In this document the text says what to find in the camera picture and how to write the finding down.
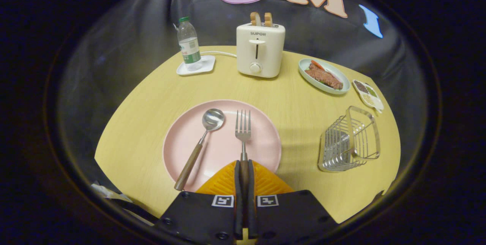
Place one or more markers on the cream white toaster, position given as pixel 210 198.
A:
pixel 265 55

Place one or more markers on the toast bread slice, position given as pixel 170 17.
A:
pixel 253 19
pixel 268 20

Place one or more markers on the brown steak piece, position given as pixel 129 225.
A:
pixel 324 78

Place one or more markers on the white square coaster tray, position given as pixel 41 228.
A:
pixel 207 64

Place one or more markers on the clear plastic water bottle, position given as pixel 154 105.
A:
pixel 189 47

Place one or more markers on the pile of green beans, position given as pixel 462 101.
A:
pixel 371 91

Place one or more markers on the pale green plate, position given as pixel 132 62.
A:
pixel 305 74

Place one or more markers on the pile of yellow beans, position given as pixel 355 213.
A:
pixel 368 99

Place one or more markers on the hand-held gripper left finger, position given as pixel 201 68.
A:
pixel 238 199

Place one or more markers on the white divided condiment dish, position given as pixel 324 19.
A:
pixel 374 102

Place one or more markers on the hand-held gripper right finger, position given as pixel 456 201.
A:
pixel 251 199

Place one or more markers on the pile of dark beans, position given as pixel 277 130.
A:
pixel 360 86

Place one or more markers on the pink round plate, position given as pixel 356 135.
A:
pixel 224 150

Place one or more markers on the red tomato slice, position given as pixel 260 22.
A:
pixel 317 65

